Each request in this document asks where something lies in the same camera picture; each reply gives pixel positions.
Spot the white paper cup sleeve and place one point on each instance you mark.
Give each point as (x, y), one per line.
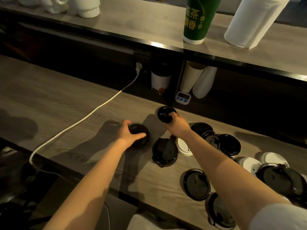
(190, 77)

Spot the black smooth cup lid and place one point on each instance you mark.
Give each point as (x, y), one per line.
(140, 138)

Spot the white cup sleeves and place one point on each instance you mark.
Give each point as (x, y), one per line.
(203, 82)

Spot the person's left forearm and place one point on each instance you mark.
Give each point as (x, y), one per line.
(84, 196)

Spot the pile of black cup lids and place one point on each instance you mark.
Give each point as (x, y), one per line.
(165, 150)

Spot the person's white shirt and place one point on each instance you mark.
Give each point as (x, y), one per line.
(280, 217)

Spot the person's right forearm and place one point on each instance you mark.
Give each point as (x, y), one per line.
(220, 170)

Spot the person's left hand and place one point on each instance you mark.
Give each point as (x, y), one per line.
(126, 134)

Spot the green paper cup stack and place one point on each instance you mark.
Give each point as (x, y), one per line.
(199, 21)

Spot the black tethered plug cup lid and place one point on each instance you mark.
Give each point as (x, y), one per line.
(280, 179)

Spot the white canister with black lid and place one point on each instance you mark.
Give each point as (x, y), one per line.
(160, 81)

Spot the small white digital timer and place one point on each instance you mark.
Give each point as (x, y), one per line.
(182, 98)

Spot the white paper towel roll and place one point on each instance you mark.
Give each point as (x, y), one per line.
(254, 21)

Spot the black flap cup lid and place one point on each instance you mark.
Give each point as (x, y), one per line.
(164, 113)

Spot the person's right hand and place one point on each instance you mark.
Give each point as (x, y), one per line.
(180, 126)

